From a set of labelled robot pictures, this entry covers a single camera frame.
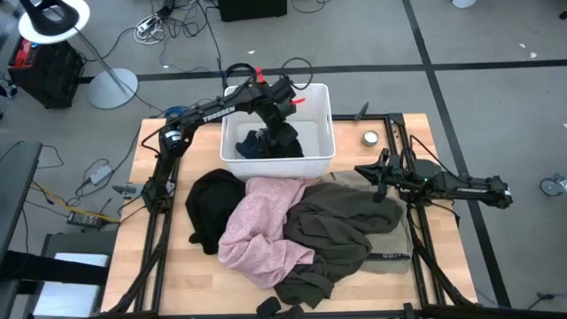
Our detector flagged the black power brick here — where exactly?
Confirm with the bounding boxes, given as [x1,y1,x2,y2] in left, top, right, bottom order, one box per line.
[66,210,107,230]

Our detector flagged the white cable bundle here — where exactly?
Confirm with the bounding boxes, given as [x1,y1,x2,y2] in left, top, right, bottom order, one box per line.
[134,15,166,45]

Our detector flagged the black aluminium table frame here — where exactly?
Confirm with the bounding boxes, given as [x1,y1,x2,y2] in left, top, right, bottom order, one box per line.
[90,113,479,319]

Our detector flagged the white perforated plastic basket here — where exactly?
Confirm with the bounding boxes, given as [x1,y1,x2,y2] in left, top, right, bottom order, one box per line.
[220,82,337,182]

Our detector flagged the black cable loop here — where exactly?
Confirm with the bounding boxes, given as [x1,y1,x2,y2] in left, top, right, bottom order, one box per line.
[223,61,258,89]

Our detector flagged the dark olive green sweatshirt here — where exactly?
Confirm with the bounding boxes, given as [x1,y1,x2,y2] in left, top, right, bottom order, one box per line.
[273,181,404,310]

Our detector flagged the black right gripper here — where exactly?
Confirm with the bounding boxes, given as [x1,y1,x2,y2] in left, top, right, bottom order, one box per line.
[353,148,411,203]

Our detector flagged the black box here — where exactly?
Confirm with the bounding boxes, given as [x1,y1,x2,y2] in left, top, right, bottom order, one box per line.
[217,0,288,22]

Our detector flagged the pink woven garment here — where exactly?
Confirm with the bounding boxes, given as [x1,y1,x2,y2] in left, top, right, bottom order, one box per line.
[217,176,316,290]

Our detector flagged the grey cabinet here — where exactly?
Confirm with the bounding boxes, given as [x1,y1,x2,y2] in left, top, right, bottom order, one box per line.
[21,230,117,319]

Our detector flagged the white floor lamp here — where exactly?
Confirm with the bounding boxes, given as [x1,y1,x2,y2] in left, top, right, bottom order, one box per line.
[17,0,140,111]

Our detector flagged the dark navy garment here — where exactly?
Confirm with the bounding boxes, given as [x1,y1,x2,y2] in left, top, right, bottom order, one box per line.
[234,129,306,160]

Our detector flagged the khaki cargo pants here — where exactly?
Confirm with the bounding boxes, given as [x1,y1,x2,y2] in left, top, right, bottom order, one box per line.
[321,170,416,275]

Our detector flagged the black bench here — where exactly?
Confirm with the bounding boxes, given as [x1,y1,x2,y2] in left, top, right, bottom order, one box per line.
[0,140,44,267]

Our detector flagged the yellow cable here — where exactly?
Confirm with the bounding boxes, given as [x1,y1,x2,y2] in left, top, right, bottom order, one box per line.
[30,179,121,224]

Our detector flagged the grey power adapter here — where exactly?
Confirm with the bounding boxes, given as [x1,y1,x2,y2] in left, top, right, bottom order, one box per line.
[88,163,114,186]

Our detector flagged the black garment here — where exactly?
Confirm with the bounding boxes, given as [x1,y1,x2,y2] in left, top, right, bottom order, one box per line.
[184,167,247,256]

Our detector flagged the grey caster wheel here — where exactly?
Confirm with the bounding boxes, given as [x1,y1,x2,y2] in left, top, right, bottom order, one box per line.
[539,173,567,198]

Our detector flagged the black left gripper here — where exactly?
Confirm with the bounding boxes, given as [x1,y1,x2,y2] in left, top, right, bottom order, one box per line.
[255,120,306,156]

